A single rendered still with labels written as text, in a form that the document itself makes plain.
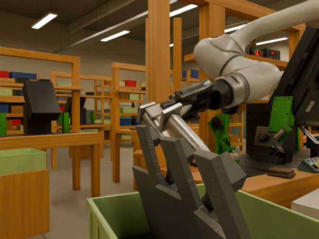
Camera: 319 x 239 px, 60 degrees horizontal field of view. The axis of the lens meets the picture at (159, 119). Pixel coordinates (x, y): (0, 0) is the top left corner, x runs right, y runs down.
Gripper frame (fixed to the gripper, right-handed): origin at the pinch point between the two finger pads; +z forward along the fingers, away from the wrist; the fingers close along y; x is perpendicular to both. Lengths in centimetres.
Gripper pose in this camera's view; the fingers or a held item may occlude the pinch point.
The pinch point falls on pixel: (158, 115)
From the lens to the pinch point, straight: 65.7
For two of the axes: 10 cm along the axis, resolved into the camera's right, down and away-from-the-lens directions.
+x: 5.2, 6.9, -5.0
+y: 1.6, -6.6, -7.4
